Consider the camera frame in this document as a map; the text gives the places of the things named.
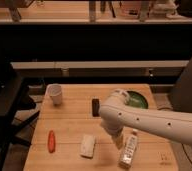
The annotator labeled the white sponge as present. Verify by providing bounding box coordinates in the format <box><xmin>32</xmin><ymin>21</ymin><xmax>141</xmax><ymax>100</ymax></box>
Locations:
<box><xmin>80</xmin><ymin>134</ymin><xmax>96</xmax><ymax>158</ymax></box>

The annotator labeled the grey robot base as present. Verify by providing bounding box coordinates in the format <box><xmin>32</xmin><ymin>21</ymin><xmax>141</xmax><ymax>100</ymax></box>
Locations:
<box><xmin>169</xmin><ymin>57</ymin><xmax>192</xmax><ymax>113</ymax></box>

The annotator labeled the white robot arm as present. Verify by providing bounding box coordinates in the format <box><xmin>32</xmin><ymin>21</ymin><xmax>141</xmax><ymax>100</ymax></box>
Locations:
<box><xmin>98</xmin><ymin>89</ymin><xmax>192</xmax><ymax>146</ymax></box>

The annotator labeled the white tube bottle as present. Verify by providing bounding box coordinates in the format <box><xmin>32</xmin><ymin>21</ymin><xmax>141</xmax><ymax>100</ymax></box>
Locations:
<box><xmin>119</xmin><ymin>129</ymin><xmax>138</xmax><ymax>169</ymax></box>

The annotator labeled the green bowl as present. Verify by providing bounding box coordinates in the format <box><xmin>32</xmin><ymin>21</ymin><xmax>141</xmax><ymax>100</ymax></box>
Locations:
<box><xmin>128</xmin><ymin>91</ymin><xmax>148</xmax><ymax>109</ymax></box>

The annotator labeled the black rectangular block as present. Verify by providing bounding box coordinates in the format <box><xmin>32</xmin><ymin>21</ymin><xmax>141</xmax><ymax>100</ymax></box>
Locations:
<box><xmin>92</xmin><ymin>99</ymin><xmax>100</xmax><ymax>117</ymax></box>

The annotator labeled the orange carrot toy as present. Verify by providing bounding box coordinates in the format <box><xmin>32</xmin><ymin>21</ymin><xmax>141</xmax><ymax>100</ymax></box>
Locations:
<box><xmin>48</xmin><ymin>130</ymin><xmax>55</xmax><ymax>153</ymax></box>

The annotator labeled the black office chair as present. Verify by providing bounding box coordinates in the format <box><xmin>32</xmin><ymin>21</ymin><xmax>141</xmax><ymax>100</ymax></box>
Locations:
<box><xmin>0</xmin><ymin>60</ymin><xmax>39</xmax><ymax>171</ymax></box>

